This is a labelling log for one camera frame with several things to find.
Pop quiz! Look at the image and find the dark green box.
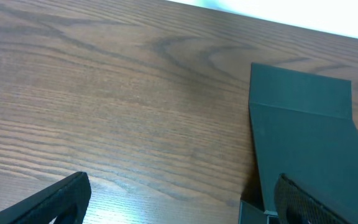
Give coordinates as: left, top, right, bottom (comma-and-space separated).
239, 63, 358, 223

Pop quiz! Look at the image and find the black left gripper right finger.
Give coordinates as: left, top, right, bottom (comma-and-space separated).
274, 174, 349, 224

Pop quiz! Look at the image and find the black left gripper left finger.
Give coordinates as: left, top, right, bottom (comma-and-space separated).
0, 172, 91, 224

